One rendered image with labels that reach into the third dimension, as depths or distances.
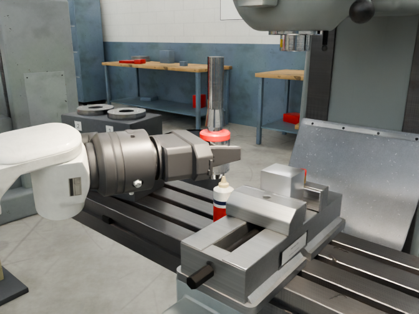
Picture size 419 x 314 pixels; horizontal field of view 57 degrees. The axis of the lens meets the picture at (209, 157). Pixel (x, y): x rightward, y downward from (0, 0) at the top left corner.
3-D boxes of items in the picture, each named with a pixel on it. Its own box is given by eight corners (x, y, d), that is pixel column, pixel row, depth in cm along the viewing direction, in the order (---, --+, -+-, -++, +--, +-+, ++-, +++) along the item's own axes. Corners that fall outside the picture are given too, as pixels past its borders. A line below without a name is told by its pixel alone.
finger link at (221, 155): (238, 162, 60) (201, 167, 57) (239, 142, 59) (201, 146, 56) (243, 165, 58) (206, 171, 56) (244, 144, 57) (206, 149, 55)
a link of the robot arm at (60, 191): (127, 154, 48) (28, 166, 44) (125, 215, 55) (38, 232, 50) (108, 109, 56) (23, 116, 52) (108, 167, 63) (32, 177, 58)
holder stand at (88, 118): (134, 202, 89) (129, 118, 83) (68, 185, 99) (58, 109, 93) (164, 185, 99) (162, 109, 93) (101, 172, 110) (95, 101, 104)
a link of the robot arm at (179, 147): (214, 133, 52) (126, 142, 47) (213, 198, 55) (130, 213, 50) (181, 116, 63) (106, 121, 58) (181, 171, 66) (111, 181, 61)
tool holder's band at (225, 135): (204, 142, 57) (204, 136, 56) (196, 134, 61) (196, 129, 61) (234, 140, 58) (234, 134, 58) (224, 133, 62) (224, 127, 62)
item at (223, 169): (204, 176, 58) (204, 142, 57) (196, 166, 63) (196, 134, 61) (233, 173, 60) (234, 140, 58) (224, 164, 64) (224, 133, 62)
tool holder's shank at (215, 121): (207, 134, 57) (207, 57, 54) (202, 129, 60) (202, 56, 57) (227, 133, 58) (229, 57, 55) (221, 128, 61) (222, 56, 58)
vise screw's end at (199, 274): (196, 291, 53) (195, 280, 52) (186, 286, 54) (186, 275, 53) (214, 278, 55) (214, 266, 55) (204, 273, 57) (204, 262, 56)
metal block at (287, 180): (288, 210, 66) (291, 177, 64) (259, 201, 70) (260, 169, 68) (302, 200, 70) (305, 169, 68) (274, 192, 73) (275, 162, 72)
